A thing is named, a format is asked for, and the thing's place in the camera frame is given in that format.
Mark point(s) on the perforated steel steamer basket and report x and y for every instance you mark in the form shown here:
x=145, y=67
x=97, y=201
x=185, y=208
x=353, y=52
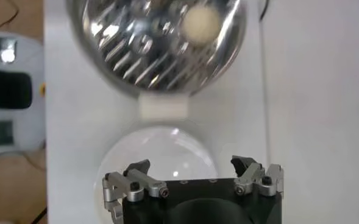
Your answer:
x=136, y=45

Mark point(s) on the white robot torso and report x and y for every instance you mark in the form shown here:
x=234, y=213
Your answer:
x=5, y=88

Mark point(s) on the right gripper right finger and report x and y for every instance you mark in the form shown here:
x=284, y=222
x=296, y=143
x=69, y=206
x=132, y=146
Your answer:
x=250, y=176

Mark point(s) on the round white plate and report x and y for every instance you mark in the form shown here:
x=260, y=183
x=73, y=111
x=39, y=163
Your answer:
x=167, y=149

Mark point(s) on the white steamed baozi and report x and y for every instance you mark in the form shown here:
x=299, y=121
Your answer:
x=201, y=25

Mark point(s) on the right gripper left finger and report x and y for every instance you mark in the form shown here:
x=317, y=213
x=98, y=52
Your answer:
x=136, y=181

